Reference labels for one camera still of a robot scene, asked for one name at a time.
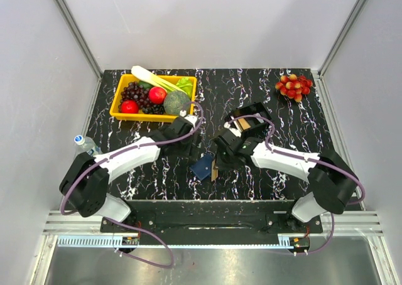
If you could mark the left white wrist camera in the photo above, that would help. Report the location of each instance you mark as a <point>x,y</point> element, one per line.
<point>188,117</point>

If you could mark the green lettuce leaf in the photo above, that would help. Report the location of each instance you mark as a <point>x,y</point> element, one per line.
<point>186,84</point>

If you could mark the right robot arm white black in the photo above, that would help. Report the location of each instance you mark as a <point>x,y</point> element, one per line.
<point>331,182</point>

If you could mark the blue card holder wallet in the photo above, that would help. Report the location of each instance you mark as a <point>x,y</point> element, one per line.
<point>203,167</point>

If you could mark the yellow plastic bin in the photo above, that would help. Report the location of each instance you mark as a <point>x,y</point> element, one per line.
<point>140,116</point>

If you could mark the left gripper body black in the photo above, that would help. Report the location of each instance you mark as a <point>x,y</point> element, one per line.
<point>186,150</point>

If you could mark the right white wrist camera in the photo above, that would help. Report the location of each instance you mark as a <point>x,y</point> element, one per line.
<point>234,130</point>

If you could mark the gold credit card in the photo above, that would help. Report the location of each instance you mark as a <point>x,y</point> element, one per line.
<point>214,171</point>

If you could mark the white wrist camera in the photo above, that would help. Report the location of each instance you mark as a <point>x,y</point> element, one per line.
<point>188,117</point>
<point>234,130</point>

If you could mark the green cantaloupe melon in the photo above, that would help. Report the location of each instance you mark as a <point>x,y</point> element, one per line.
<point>175,102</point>

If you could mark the dark blue grape bunch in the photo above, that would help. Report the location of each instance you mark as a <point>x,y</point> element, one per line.
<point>155,109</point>

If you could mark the red apple upper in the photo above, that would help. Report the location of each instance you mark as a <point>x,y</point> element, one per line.
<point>157,95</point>

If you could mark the black card tray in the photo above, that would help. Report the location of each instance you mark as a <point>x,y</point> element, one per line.
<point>254,113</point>

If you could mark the gold cards stack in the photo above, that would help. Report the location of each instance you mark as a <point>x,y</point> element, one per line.
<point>244,124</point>

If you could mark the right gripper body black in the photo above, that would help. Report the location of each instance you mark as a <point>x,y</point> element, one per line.
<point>224,158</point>

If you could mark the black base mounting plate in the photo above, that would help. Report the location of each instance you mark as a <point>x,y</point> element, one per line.
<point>219,222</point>

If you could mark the red apple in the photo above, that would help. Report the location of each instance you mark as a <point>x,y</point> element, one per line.
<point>157,95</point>
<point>129,107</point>

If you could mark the red lychee bunch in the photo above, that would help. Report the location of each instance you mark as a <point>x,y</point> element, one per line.
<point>294,87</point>

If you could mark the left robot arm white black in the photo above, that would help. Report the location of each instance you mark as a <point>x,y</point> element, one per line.
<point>85,185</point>

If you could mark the white daikon radish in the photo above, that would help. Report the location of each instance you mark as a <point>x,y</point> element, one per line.
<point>152,79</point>

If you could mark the green avocado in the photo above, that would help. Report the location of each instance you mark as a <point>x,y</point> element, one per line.
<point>144,85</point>

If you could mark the red apple lower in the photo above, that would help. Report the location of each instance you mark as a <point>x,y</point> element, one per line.
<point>129,107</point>

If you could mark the purple grape bunch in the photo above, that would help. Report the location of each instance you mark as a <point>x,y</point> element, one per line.
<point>135,93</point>

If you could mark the clear water bottle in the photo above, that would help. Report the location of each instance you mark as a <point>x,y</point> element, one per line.
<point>84,144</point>

